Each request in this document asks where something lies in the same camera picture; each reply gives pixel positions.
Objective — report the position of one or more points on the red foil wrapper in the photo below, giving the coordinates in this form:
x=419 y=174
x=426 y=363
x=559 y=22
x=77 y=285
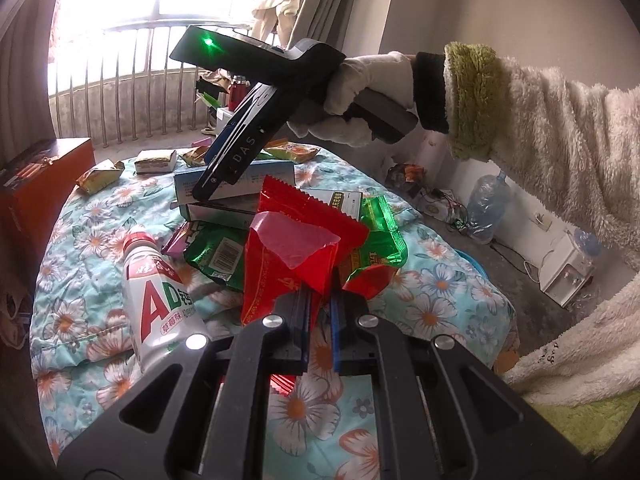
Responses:
x=280 y=270

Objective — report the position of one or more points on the dark bag with orange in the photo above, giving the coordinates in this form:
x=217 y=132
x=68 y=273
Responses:
x=406 y=180

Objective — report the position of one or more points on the person's right hand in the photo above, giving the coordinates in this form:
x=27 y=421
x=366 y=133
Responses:
x=370 y=72

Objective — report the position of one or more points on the orange yellow snack packet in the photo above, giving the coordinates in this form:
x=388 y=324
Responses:
x=292 y=151

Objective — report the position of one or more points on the person's right forearm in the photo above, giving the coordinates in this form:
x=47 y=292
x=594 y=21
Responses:
x=550 y=135

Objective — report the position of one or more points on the white bottle red label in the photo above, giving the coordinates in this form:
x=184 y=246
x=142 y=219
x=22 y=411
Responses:
x=160 y=305

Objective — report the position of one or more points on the bright green snack bag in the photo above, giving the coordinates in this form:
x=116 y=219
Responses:
x=380 y=230

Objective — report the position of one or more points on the small cream box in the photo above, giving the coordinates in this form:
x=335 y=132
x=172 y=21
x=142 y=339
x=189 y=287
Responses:
x=155 y=161

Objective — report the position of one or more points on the dark green snack bag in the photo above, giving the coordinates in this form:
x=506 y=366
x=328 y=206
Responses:
x=210 y=252

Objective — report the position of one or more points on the large clear water jug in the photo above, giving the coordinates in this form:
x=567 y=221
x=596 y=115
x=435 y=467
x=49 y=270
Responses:
x=490 y=210

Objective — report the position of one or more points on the blue plastic wastebasket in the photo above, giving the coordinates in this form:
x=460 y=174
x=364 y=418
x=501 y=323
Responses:
x=470 y=262

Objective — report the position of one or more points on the cream fluffy robe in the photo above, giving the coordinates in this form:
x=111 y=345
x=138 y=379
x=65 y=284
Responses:
x=590 y=345

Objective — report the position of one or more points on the red thermos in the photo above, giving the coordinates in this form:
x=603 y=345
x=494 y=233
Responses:
x=237 y=94

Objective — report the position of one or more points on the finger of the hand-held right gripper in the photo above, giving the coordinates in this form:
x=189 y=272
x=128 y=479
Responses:
x=225 y=135

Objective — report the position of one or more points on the red cardboard box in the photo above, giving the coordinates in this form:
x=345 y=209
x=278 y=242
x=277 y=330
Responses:
x=45 y=200

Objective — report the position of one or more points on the white water dispenser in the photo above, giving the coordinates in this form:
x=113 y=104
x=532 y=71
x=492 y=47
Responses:
x=565 y=272

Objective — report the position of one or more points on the blue water bottle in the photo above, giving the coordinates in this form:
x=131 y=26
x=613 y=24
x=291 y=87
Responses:
x=587 y=245

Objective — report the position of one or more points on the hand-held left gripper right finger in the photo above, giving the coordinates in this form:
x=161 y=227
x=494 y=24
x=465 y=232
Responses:
x=336 y=340

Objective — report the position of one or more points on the hanging beige garment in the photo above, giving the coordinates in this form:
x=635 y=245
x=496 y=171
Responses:
x=275 y=0

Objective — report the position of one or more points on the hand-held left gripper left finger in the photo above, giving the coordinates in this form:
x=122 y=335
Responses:
x=302 y=310

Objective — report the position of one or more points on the blue and white carton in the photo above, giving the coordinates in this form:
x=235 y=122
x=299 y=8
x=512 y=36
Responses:
x=270 y=175
x=220 y=215

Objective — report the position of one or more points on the purple wrapper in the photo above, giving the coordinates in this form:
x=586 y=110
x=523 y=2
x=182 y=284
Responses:
x=175 y=245

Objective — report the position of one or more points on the metal window railing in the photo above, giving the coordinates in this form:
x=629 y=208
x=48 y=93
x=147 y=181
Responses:
x=125 y=105

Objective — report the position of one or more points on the green fluffy cloth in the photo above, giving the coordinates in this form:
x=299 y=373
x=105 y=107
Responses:
x=590 y=425

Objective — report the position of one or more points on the brown curtain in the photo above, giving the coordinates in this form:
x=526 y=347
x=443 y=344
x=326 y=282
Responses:
x=25 y=50

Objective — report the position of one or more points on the wall socket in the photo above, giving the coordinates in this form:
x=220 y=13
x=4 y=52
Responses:
x=540 y=220

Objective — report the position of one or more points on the beige curtain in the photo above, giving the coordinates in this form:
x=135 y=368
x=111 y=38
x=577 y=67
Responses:
x=340 y=5

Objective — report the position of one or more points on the white box green label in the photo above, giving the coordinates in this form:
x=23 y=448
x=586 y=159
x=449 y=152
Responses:
x=320 y=200

